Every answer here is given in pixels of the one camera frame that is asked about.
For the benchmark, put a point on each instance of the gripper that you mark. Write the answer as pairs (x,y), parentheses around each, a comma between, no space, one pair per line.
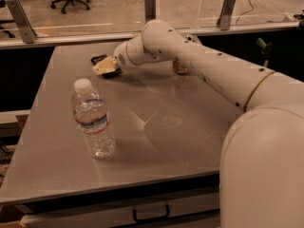
(121,56)

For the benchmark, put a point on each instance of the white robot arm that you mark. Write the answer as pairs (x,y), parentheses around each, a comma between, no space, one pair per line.
(261,171)

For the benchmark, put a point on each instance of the orange soda can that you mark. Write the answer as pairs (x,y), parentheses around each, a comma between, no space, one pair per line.
(179,68)

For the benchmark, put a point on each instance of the clear plastic water bottle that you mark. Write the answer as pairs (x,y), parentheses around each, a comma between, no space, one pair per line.
(92,117)

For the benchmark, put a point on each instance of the grey table drawer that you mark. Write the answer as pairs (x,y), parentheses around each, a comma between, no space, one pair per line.
(194,211)

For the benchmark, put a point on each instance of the middle metal glass bracket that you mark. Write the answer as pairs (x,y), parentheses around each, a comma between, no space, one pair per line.
(149,10)

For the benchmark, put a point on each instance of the metal glass bracket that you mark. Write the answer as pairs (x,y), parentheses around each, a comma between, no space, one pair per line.
(149,10)
(16,10)
(224,20)

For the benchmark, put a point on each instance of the left metal glass bracket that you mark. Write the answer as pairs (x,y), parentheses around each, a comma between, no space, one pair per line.
(16,10)

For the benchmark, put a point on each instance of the right metal glass bracket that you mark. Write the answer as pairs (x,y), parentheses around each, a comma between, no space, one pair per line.
(224,20)

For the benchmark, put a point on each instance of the black drawer handle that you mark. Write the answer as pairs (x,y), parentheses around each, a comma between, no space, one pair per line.
(151,213)

